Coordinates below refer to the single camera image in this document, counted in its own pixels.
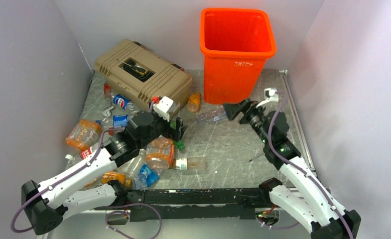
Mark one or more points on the screwdriver in toolbox lid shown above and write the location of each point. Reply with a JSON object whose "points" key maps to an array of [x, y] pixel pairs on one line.
{"points": [[137, 71]]}

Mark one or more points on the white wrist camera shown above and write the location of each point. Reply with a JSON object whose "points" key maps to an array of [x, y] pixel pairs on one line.
{"points": [[270, 95], [163, 106]]}

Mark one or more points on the small orange juice bottle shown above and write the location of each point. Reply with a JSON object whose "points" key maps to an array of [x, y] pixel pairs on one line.
{"points": [[193, 104]]}

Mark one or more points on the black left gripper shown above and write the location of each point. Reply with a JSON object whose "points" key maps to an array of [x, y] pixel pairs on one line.
{"points": [[171, 132]]}

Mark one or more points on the large orange bottle left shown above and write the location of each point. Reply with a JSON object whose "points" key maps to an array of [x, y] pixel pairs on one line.
{"points": [[84, 134]]}

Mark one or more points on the green plastic bottle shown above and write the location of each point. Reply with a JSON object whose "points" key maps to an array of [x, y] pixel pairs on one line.
{"points": [[180, 145]]}

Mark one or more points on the tan plastic toolbox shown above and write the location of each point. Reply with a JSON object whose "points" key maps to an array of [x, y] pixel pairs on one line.
{"points": [[169, 79]]}

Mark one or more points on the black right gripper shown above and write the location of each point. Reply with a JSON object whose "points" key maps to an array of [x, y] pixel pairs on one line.
{"points": [[233, 109]]}

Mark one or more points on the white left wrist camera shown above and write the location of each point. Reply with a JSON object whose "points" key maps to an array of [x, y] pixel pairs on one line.
{"points": [[163, 106]]}

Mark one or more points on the red label clear bottle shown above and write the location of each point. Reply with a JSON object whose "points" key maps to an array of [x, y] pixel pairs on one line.
{"points": [[77, 156]]}

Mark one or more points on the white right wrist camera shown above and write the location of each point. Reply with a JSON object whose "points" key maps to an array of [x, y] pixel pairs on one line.
{"points": [[270, 95]]}

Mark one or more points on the large orange bottle centre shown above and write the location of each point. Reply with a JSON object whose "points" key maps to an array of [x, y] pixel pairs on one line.
{"points": [[160, 154]]}

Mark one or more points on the orange bottle near base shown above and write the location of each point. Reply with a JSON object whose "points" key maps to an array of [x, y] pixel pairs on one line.
{"points": [[122, 178]]}

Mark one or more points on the pepsi bottle blue label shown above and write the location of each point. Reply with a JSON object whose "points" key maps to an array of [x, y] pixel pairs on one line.
{"points": [[113, 121]]}

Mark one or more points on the small clear water bottle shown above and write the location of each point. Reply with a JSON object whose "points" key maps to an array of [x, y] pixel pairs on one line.
{"points": [[211, 116]]}

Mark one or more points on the pepsi bottle near toolbox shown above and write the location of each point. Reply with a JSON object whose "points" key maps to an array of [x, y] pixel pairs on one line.
{"points": [[119, 101]]}

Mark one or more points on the clear tea bottle white label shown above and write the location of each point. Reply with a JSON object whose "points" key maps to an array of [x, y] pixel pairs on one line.
{"points": [[191, 163]]}

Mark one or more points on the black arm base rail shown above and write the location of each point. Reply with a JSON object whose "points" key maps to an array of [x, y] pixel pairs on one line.
{"points": [[241, 203]]}

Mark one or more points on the orange plastic bin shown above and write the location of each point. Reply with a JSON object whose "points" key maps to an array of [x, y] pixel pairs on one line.
{"points": [[236, 43]]}

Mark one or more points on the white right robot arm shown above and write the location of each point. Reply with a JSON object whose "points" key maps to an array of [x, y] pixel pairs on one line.
{"points": [[318, 211]]}

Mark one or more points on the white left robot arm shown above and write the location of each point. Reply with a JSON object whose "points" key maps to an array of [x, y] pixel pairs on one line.
{"points": [[48, 203]]}

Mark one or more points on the crushed blue label water bottle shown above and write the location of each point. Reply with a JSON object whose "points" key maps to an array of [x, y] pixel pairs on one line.
{"points": [[145, 178]]}

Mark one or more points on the large orange bottle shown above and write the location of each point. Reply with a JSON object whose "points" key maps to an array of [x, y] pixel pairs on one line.
{"points": [[160, 154], [84, 134]]}

